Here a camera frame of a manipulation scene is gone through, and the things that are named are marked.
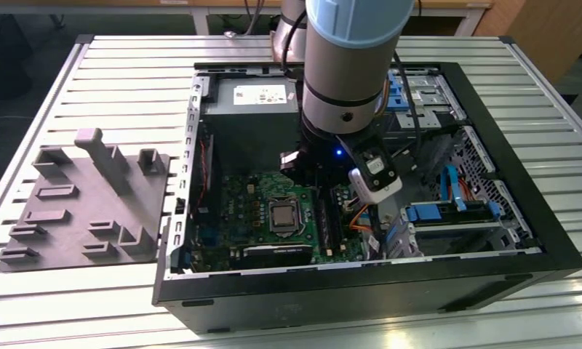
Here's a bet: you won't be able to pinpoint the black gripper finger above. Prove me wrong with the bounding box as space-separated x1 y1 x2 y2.
279 151 332 192

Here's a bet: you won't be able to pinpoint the silver CPU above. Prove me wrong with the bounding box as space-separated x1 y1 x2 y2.
269 206 297 229

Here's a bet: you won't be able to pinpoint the grey power supply unit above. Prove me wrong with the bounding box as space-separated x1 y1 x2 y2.
200 78 304 176

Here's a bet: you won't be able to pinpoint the green motherboard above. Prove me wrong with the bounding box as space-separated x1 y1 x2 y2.
190 169 372 273

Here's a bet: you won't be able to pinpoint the metal socket cover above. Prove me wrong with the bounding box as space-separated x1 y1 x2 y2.
264 197 305 238

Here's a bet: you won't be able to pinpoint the black case fan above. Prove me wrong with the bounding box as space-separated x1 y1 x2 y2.
193 121 218 219

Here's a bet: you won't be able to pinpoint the blue drive latch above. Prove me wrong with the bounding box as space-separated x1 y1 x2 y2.
385 71 413 112

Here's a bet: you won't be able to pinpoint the black graphics card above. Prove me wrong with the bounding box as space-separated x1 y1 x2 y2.
229 243 315 270

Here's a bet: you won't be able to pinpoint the metal drive cage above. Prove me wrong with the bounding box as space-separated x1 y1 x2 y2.
381 71 467 153

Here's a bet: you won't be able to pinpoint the hard disk in blue carrier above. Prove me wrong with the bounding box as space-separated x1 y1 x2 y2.
400 201 504 229

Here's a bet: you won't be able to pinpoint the metal disk bay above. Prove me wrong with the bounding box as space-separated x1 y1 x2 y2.
399 203 519 259

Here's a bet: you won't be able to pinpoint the black PC case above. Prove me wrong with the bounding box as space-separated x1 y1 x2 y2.
150 60 582 334

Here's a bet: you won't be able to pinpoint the grey parts rack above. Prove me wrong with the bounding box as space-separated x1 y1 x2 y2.
0 127 172 273

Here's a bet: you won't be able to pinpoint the wooden cabinet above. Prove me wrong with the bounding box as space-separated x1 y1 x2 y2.
472 0 582 87

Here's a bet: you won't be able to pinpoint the black chair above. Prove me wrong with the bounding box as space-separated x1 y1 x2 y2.
0 14 33 87

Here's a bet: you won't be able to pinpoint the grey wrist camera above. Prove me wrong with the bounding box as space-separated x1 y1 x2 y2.
336 135 404 205

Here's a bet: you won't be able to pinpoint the wire locking lever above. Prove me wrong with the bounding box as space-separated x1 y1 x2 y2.
293 203 309 238

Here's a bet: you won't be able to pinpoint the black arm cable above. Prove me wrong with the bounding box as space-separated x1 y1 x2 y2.
391 52 425 175

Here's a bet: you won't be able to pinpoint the orange wires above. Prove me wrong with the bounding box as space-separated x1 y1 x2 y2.
347 203 384 233

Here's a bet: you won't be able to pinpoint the blue flat data cable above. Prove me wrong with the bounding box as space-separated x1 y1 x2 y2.
437 164 470 212
381 217 404 255

